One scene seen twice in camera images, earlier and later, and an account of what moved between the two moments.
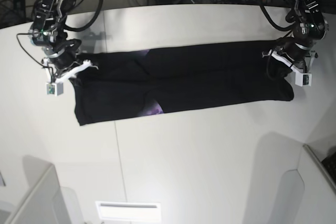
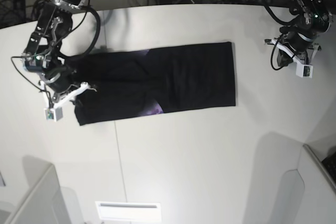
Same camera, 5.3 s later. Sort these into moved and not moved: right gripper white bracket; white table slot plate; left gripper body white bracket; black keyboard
Moved: right gripper white bracket; left gripper body white bracket
Not moved: black keyboard; white table slot plate
